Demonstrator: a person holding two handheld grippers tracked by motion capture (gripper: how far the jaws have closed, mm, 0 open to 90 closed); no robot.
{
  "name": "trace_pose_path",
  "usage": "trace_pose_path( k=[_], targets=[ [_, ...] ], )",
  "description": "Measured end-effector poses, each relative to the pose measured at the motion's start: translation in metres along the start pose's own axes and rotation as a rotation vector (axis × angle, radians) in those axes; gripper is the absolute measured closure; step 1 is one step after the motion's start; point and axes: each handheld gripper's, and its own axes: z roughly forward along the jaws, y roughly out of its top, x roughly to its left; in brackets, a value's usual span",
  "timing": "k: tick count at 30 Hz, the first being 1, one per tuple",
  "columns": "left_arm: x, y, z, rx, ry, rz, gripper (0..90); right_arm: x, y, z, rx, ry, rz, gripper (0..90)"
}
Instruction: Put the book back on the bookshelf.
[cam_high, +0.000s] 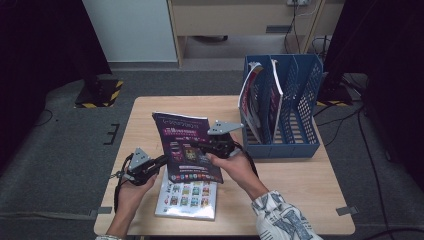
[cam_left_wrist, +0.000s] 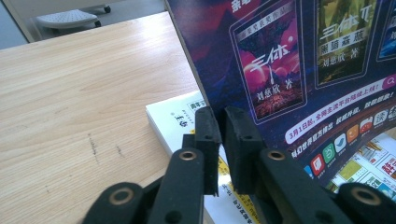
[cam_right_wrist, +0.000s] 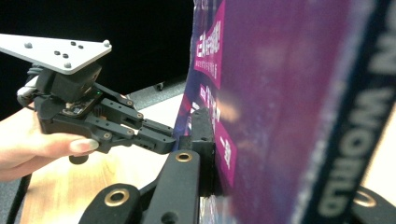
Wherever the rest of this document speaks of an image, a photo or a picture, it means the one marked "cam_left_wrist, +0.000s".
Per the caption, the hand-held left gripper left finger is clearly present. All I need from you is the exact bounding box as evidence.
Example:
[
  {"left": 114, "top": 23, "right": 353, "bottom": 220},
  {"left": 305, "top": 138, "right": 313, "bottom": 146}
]
[{"left": 181, "top": 105, "right": 222, "bottom": 197}]

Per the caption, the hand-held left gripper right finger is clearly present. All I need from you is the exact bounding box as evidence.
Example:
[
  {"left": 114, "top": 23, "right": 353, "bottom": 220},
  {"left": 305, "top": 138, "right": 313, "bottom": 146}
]
[{"left": 223, "top": 105, "right": 267, "bottom": 195}]

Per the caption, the white cover magazine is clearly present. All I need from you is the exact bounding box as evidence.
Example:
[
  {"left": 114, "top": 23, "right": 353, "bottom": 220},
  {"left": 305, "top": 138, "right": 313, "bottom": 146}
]
[{"left": 145, "top": 90, "right": 396, "bottom": 224}]

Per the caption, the purple cover magazine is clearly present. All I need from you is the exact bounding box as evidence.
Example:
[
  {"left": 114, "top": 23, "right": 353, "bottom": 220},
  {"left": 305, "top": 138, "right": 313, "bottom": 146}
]
[{"left": 164, "top": 0, "right": 396, "bottom": 188}]

